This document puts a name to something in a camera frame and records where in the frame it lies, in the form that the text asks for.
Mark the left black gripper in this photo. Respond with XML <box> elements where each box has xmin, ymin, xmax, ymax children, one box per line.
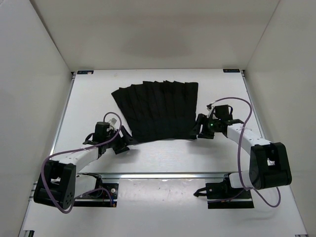
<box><xmin>105</xmin><ymin>125</ymin><xmax>138</xmax><ymax>155</ymax></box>

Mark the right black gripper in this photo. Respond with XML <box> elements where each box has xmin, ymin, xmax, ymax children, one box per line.
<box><xmin>189</xmin><ymin>114</ymin><xmax>221</xmax><ymax>139</ymax></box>

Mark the black pleated skirt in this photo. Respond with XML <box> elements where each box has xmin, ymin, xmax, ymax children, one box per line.
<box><xmin>112</xmin><ymin>80</ymin><xmax>198</xmax><ymax>143</ymax></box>

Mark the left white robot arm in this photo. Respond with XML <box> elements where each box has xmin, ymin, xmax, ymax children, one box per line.
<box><xmin>33</xmin><ymin>121</ymin><xmax>138</xmax><ymax>213</ymax></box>

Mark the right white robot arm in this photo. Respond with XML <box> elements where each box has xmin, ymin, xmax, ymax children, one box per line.
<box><xmin>192</xmin><ymin>105</ymin><xmax>292</xmax><ymax>199</ymax></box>

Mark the right corner label sticker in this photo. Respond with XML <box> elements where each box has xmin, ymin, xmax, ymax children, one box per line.
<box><xmin>223</xmin><ymin>69</ymin><xmax>240</xmax><ymax>73</ymax></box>

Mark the corner label sticker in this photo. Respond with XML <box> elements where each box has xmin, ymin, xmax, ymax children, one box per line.
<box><xmin>223</xmin><ymin>69</ymin><xmax>240</xmax><ymax>73</ymax></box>
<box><xmin>77</xmin><ymin>70</ymin><xmax>94</xmax><ymax>75</ymax></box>

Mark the left corner label sticker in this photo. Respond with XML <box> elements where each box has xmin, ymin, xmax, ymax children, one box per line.
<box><xmin>77</xmin><ymin>70</ymin><xmax>94</xmax><ymax>75</ymax></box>

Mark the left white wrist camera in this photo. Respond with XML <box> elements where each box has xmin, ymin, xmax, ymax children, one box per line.
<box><xmin>106</xmin><ymin>118</ymin><xmax>117</xmax><ymax>131</ymax></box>

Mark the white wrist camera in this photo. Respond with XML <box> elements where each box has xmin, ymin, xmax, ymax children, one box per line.
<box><xmin>206</xmin><ymin>101</ymin><xmax>217</xmax><ymax>119</ymax></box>
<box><xmin>106</xmin><ymin>118</ymin><xmax>117</xmax><ymax>131</ymax></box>

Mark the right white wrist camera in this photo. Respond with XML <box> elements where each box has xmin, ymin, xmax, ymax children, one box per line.
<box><xmin>206</xmin><ymin>101</ymin><xmax>217</xmax><ymax>119</ymax></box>

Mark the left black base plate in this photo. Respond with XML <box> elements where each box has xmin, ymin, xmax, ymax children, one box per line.
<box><xmin>74</xmin><ymin>179</ymin><xmax>119</xmax><ymax>208</ymax></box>

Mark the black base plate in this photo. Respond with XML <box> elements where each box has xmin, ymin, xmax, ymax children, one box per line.
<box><xmin>206</xmin><ymin>181</ymin><xmax>254</xmax><ymax>209</ymax></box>
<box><xmin>74</xmin><ymin>179</ymin><xmax>119</xmax><ymax>208</ymax></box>

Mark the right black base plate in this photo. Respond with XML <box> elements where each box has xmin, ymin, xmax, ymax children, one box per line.
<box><xmin>206</xmin><ymin>181</ymin><xmax>254</xmax><ymax>209</ymax></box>

